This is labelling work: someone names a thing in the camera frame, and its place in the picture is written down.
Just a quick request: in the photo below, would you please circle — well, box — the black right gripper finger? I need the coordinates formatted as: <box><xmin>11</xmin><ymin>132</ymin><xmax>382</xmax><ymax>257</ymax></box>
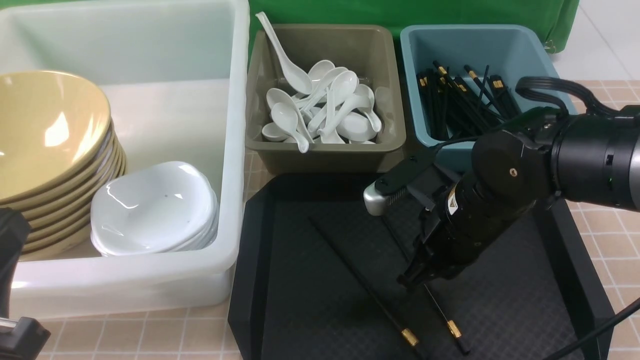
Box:
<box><xmin>363</xmin><ymin>150</ymin><xmax>441</xmax><ymax>217</ymax></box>
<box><xmin>397</xmin><ymin>244</ymin><xmax>441</xmax><ymax>289</ymax></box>

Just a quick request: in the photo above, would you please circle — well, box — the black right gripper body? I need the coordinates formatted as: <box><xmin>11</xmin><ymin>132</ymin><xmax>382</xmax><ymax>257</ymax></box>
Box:
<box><xmin>413</xmin><ymin>165</ymin><xmax>505</xmax><ymax>280</ymax></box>

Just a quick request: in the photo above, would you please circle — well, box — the black chopstick gold band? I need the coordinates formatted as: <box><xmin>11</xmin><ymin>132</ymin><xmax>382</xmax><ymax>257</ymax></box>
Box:
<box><xmin>307</xmin><ymin>216</ymin><xmax>429</xmax><ymax>360</ymax></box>
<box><xmin>381</xmin><ymin>216</ymin><xmax>471</xmax><ymax>357</ymax></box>

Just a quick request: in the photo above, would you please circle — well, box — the yellow noodle bowl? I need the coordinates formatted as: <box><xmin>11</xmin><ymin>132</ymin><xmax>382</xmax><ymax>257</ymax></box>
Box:
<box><xmin>0</xmin><ymin>70</ymin><xmax>111</xmax><ymax>202</ymax></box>

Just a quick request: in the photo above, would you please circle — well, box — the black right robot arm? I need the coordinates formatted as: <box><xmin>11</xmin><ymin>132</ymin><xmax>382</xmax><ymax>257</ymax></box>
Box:
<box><xmin>363</xmin><ymin>105</ymin><xmax>640</xmax><ymax>289</ymax></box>

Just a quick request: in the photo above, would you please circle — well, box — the pile of white spoons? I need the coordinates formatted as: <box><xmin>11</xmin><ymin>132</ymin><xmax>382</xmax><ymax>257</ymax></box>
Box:
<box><xmin>261</xmin><ymin>59</ymin><xmax>383</xmax><ymax>145</ymax></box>

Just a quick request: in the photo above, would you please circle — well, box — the black plastic serving tray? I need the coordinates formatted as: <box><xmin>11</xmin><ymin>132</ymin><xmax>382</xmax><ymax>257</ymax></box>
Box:
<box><xmin>228</xmin><ymin>173</ymin><xmax>615</xmax><ymax>360</ymax></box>

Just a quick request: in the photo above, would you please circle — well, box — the pile of black chopsticks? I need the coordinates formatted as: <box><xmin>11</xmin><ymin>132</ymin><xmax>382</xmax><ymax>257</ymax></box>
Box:
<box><xmin>415</xmin><ymin>61</ymin><xmax>522</xmax><ymax>142</ymax></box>

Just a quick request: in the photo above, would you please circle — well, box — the white spoon leaning on bin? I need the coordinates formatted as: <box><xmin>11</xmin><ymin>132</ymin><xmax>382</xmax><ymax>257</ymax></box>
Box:
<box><xmin>255</xmin><ymin>12</ymin><xmax>313</xmax><ymax>95</ymax></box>

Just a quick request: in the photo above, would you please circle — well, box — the olive plastic spoon bin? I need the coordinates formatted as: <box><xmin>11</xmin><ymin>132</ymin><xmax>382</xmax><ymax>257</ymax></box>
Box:
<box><xmin>246</xmin><ymin>23</ymin><xmax>407</xmax><ymax>175</ymax></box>

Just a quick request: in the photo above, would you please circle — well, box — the blue plastic chopstick bin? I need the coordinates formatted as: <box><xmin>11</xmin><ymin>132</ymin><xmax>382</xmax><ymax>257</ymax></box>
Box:
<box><xmin>400</xmin><ymin>24</ymin><xmax>559</xmax><ymax>147</ymax></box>

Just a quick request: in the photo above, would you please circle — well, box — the stack of white dishes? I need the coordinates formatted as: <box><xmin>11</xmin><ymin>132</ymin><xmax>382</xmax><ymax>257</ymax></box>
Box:
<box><xmin>90</xmin><ymin>161</ymin><xmax>219</xmax><ymax>256</ymax></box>

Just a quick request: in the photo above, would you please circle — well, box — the green cloth backdrop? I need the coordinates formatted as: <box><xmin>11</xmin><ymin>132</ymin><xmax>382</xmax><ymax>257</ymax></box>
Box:
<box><xmin>0</xmin><ymin>0</ymin><xmax>581</xmax><ymax>55</ymax></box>

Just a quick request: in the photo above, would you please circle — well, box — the large white plastic tub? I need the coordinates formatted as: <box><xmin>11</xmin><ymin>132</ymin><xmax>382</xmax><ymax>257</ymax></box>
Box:
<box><xmin>1</xmin><ymin>0</ymin><xmax>250</xmax><ymax>320</ymax></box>

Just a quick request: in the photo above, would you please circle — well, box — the stack of yellow bowls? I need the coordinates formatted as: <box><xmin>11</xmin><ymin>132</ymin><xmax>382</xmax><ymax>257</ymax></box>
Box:
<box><xmin>0</xmin><ymin>125</ymin><xmax>128</xmax><ymax>263</ymax></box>

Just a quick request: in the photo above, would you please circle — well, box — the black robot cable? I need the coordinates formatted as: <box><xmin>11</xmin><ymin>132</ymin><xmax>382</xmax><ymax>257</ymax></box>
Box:
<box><xmin>515</xmin><ymin>76</ymin><xmax>640</xmax><ymax>117</ymax></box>

